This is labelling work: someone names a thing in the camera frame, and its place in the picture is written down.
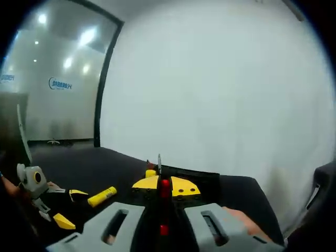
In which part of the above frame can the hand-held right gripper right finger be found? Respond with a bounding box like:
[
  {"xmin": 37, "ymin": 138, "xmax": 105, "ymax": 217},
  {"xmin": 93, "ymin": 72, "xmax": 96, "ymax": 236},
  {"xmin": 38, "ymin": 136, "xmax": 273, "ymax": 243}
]
[{"xmin": 170, "ymin": 176, "xmax": 286, "ymax": 252}]

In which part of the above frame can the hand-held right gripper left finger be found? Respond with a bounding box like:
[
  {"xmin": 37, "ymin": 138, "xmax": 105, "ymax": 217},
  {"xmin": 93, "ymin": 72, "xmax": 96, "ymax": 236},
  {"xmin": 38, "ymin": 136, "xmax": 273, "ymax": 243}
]
[{"xmin": 46, "ymin": 175, "xmax": 161, "ymax": 252}]

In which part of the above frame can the black mesh holder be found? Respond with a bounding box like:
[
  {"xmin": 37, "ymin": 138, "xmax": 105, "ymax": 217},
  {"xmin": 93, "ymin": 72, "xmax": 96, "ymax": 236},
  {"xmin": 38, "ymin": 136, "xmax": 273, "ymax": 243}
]
[{"xmin": 145, "ymin": 164, "xmax": 221, "ymax": 204}]

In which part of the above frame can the person's right hand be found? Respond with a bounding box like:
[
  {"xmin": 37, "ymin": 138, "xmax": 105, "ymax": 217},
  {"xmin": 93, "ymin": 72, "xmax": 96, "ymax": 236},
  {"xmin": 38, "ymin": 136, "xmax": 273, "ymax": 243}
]
[{"xmin": 222, "ymin": 206, "xmax": 275, "ymax": 244}]

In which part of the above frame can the black office chair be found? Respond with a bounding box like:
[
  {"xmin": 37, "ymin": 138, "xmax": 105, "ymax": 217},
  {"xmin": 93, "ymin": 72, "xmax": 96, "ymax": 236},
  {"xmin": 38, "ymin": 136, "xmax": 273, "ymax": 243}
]
[{"xmin": 304, "ymin": 162, "xmax": 336, "ymax": 211}]

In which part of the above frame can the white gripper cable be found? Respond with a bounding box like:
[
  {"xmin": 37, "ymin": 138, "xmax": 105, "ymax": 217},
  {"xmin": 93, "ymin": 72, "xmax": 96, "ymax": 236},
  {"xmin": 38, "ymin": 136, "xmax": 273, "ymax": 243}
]
[{"xmin": 16, "ymin": 104, "xmax": 33, "ymax": 166}]

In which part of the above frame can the black door frame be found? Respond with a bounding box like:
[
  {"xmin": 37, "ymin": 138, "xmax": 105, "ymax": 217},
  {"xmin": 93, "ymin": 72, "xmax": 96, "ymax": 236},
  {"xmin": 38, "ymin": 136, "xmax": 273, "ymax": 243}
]
[{"xmin": 70, "ymin": 0, "xmax": 124, "ymax": 148}]

